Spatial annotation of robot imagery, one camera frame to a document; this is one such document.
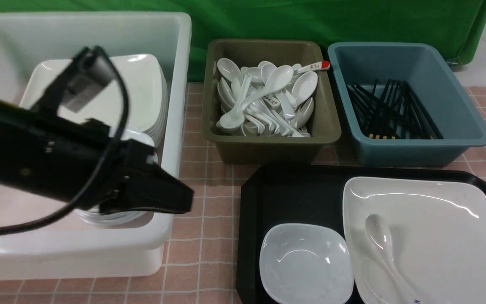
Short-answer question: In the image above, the small white square bowl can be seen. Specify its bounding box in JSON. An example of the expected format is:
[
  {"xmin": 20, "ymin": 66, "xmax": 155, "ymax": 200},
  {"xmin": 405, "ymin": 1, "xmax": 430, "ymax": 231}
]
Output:
[{"xmin": 259, "ymin": 223, "xmax": 354, "ymax": 304}]

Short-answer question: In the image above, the black serving tray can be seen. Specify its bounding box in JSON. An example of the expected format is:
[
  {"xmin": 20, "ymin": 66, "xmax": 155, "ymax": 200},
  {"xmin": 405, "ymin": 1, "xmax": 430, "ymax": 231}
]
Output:
[{"xmin": 235, "ymin": 163, "xmax": 486, "ymax": 304}]

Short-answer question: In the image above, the stack of white bowls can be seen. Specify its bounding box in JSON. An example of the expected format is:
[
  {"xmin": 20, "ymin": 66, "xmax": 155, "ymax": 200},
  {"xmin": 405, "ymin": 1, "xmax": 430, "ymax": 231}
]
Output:
[{"xmin": 73, "ymin": 129, "xmax": 156, "ymax": 227}]

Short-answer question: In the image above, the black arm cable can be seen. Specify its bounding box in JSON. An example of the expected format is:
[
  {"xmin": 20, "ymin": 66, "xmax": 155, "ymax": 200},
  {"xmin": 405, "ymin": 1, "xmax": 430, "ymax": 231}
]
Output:
[{"xmin": 0, "ymin": 46, "xmax": 130, "ymax": 238}]

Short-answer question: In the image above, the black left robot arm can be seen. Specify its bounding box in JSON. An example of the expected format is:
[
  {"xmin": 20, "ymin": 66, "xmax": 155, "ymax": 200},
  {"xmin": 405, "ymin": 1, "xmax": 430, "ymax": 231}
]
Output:
[{"xmin": 0, "ymin": 101, "xmax": 194, "ymax": 214}]

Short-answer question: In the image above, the large white plastic tub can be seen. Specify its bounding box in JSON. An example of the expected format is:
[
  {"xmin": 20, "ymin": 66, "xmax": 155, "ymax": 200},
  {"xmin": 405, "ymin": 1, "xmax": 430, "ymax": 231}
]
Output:
[{"xmin": 0, "ymin": 11, "xmax": 192, "ymax": 281}]

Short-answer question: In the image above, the bundle of black chopsticks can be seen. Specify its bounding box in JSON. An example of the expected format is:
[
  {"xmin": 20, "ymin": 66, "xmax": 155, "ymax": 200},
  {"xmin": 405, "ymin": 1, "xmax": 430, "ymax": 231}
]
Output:
[{"xmin": 346, "ymin": 79, "xmax": 444, "ymax": 140}]

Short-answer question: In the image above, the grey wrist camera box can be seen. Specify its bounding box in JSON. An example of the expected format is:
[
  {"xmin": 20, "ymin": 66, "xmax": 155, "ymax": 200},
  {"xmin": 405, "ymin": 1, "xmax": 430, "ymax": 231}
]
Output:
[{"xmin": 43, "ymin": 46, "xmax": 117, "ymax": 114}]

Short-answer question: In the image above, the pink checkered tablecloth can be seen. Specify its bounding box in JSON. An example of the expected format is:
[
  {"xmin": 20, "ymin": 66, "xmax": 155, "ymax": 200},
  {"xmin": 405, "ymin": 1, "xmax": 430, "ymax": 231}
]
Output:
[{"xmin": 0, "ymin": 83, "xmax": 486, "ymax": 304}]

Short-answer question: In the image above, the white spoon blue print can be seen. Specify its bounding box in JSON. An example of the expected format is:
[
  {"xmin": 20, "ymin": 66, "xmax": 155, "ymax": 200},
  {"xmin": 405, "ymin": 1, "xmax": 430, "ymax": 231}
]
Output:
[{"xmin": 364, "ymin": 214, "xmax": 425, "ymax": 304}]

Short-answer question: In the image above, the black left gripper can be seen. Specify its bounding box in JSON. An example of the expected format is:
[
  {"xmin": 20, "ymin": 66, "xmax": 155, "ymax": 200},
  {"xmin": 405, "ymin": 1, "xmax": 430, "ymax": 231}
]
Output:
[{"xmin": 99, "ymin": 140, "xmax": 194, "ymax": 215}]

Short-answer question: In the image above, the large white spoon on pile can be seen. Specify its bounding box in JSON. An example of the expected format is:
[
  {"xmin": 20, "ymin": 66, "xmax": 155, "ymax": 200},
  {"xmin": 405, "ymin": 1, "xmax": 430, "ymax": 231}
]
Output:
[{"xmin": 217, "ymin": 65, "xmax": 294, "ymax": 131}]

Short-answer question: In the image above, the pile of white spoons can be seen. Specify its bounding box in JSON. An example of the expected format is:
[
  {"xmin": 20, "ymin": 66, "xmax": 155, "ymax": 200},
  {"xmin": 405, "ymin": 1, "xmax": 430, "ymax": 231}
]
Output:
[{"xmin": 214, "ymin": 58, "xmax": 319, "ymax": 137}]

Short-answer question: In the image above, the white spoon red handle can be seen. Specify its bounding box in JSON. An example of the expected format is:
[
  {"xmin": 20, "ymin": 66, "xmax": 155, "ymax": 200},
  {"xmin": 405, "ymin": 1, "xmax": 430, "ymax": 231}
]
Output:
[{"xmin": 292, "ymin": 60, "xmax": 331, "ymax": 75}]

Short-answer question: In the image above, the stack of white square plates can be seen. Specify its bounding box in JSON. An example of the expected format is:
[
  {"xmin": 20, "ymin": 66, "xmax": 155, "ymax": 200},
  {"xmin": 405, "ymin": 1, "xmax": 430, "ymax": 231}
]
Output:
[{"xmin": 19, "ymin": 54, "xmax": 169, "ymax": 147}]

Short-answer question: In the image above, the blue plastic bin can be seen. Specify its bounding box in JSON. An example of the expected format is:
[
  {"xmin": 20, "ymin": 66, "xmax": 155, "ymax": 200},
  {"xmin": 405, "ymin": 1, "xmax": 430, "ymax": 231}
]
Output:
[{"xmin": 327, "ymin": 42, "xmax": 486, "ymax": 167}]

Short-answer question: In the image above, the large white square plate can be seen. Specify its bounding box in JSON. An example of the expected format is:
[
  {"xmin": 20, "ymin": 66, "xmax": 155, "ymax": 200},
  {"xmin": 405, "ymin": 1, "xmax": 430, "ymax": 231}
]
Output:
[{"xmin": 343, "ymin": 176, "xmax": 486, "ymax": 304}]

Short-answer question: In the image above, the green backdrop cloth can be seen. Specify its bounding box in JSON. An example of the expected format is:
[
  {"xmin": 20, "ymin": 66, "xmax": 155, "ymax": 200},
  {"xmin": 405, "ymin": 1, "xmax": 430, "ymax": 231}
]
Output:
[{"xmin": 0, "ymin": 0, "xmax": 486, "ymax": 81}]

